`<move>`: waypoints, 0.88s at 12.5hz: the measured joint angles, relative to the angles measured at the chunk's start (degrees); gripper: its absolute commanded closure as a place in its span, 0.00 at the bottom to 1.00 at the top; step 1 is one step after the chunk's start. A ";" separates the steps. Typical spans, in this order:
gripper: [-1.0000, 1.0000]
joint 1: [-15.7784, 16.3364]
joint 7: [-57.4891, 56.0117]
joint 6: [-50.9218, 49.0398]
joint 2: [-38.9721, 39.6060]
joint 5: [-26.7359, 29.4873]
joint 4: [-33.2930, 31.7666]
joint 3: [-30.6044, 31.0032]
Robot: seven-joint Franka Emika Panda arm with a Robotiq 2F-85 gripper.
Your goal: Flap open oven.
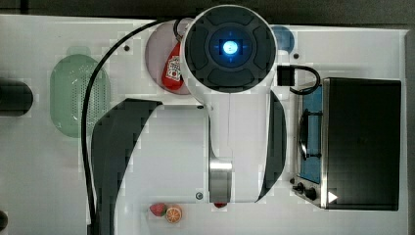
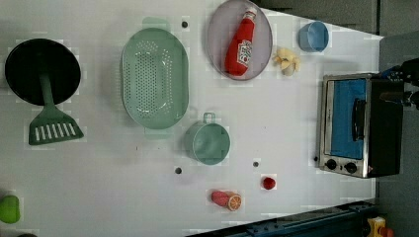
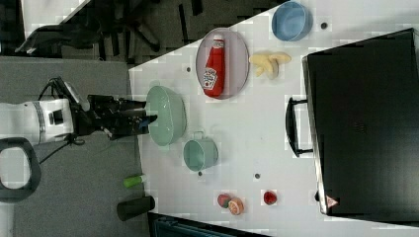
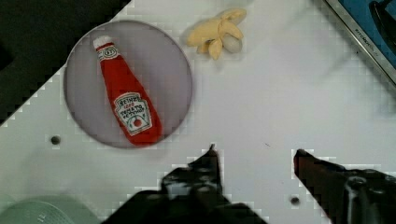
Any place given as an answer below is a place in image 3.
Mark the red ketchup bottle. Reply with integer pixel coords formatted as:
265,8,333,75
203,35,225,98

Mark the black cylinder table post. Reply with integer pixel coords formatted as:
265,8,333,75
117,196,155,221

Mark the green metal cup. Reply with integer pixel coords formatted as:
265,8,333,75
183,131,218,172

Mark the red green fruit toy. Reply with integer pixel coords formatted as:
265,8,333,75
217,194,231,208

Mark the dark blue crate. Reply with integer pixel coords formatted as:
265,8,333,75
147,212,268,237

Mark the green perforated colander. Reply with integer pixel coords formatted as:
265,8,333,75
146,86,187,146

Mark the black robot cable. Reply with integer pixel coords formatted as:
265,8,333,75
37,77,86,166

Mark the black oven door handle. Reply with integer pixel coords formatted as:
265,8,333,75
286,98,313,157

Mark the green marker pen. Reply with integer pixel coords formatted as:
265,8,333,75
123,175,146,189

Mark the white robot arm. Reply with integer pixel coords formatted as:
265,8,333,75
1,95,157,203

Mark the red strawberry toy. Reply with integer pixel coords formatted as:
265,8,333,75
263,191,277,205

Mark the yellow banana bunch toy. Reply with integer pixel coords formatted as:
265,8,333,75
249,52,292,79

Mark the blue bowl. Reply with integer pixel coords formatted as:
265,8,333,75
271,1,313,41

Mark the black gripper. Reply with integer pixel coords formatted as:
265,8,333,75
73,95,157,140

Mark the orange citrus half toy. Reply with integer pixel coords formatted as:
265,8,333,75
228,197,244,215

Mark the black toaster oven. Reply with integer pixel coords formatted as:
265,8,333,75
302,29,419,226

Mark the black office chair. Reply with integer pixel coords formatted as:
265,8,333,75
14,0,189,58

